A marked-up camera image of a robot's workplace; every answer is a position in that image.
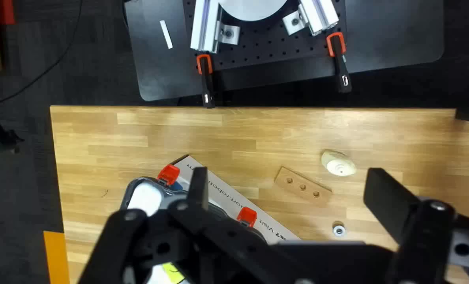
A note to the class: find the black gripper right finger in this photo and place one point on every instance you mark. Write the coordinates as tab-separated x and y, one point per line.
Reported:
389	201

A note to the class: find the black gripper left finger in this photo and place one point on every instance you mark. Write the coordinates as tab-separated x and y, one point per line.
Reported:
198	192

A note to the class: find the left orange black clamp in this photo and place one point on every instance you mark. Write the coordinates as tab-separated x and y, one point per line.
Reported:
204	67

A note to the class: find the wooden block with holes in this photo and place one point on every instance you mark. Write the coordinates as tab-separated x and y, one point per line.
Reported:
302	187

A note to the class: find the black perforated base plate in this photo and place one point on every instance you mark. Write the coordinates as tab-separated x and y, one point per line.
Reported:
258	43

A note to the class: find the right orange black clamp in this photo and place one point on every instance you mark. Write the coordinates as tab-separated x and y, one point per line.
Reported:
337	51

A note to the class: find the orange black clamp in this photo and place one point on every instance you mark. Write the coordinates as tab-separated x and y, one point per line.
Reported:
204	67
337	51

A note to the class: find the cream plastic bottle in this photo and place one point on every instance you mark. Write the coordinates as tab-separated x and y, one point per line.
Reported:
337	163

